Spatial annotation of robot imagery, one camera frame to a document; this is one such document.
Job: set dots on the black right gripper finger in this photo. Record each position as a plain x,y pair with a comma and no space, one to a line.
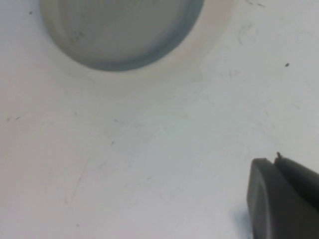
281,199

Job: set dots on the white round plate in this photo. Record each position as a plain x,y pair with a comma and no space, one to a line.
119,32

